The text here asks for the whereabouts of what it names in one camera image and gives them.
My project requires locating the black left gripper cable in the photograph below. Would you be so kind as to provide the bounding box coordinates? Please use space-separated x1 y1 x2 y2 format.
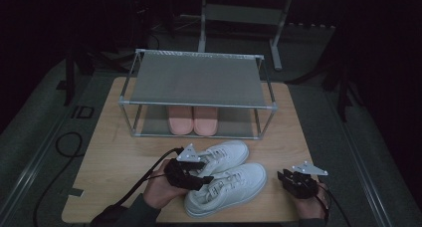
112 146 185 210

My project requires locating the person's left hand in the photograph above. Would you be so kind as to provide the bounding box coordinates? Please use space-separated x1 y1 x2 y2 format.
142 159 191 210

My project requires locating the black stand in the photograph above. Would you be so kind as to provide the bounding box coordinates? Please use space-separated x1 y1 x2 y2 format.
62 47 133 108
285 27 366 123

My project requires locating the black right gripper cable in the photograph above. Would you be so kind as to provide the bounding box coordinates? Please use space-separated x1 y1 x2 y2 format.
314 182 352 227

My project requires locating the white metal table frame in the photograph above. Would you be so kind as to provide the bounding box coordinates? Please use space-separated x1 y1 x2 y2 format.
197 0 294 72

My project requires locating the grey tape strip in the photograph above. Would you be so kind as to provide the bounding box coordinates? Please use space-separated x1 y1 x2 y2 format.
67 186 85 198

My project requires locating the black looped floor cable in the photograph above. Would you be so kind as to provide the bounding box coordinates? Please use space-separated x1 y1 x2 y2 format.
32 131 84 227

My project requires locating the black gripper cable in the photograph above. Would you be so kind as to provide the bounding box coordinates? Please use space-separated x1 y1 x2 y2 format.
112 146 185 210
314 182 352 227

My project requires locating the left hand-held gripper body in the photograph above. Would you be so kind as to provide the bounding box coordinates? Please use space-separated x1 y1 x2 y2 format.
163 142 204 191

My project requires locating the person's right hand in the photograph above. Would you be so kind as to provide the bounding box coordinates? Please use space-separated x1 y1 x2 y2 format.
293 182 330 220

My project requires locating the grey fabric metal shoe rack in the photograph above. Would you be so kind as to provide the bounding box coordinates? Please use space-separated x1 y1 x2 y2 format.
117 48 279 140

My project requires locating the white sneaker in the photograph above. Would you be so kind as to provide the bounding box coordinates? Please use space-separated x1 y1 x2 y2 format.
194 139 250 179
183 162 269 219

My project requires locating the pink slipper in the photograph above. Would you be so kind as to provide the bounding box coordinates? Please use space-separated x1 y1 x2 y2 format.
193 107 219 136
166 106 194 135

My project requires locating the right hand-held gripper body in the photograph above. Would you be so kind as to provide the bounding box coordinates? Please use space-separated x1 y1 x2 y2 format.
283 160 329 200

